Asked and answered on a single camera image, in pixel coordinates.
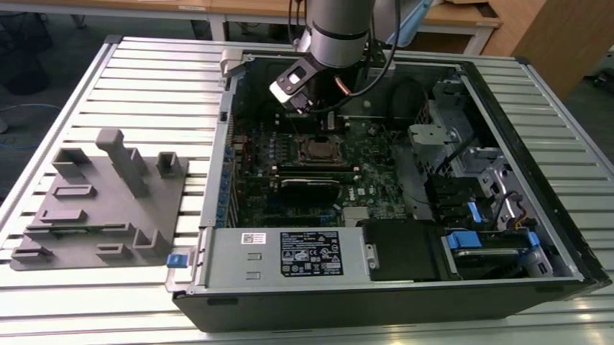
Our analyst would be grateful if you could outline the metal wire locking lever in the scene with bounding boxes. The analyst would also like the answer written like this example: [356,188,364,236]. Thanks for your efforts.
[285,112,305,141]

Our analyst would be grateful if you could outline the CPU socket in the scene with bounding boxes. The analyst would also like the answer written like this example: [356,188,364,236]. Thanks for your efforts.
[297,134,350,167]

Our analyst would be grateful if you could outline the green RAM stick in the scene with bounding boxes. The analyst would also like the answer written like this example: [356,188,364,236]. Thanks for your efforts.
[278,171,361,182]

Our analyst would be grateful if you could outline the grey case release latch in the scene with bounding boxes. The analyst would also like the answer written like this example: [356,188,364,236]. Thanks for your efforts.
[220,49,248,78]

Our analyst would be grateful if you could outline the black graphics card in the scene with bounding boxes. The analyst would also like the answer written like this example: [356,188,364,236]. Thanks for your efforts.
[280,178,344,208]

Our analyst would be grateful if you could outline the green motherboard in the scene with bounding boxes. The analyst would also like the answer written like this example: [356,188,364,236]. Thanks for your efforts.
[229,114,420,229]

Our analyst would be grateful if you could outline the silver chipset heatsink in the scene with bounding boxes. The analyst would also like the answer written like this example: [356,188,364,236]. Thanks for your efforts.
[344,206,374,221]

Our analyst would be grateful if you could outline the wooden desk white legs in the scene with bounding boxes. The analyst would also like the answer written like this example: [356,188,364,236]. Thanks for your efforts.
[0,0,228,41]
[210,0,505,55]

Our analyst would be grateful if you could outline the hard disk in blue carrier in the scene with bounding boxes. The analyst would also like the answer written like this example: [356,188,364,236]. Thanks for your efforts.
[444,231,524,281]

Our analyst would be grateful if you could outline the wooden cabinet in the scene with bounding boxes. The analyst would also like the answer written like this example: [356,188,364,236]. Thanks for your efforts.
[484,0,614,101]

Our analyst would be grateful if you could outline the silver power supply unit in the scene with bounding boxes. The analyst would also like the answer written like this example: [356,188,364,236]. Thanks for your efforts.
[190,226,381,289]

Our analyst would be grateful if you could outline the grey parts rack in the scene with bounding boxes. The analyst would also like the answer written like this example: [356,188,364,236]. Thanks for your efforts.
[9,128,192,271]

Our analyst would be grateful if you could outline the black PC case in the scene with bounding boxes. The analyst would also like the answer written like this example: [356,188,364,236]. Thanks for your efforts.
[166,48,613,334]

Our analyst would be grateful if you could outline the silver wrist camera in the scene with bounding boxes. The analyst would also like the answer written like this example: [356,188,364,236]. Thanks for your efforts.
[269,57,324,116]

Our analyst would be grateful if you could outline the thick black loop cable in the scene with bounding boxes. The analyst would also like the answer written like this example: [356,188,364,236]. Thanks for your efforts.
[388,77,429,125]

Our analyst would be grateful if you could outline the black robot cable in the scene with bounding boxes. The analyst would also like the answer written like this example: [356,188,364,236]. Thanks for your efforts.
[306,0,404,115]

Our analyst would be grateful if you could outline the silver metal bracket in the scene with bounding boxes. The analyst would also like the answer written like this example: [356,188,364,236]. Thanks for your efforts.
[408,124,458,145]

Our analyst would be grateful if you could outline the black drive cable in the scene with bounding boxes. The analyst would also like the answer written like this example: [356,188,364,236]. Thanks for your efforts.
[434,127,481,177]

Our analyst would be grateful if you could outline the orange yellow power wires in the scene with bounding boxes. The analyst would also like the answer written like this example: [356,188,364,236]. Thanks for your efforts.
[511,211,535,231]

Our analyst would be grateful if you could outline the blue floor cable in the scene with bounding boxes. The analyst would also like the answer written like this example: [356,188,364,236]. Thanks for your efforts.
[0,102,65,151]

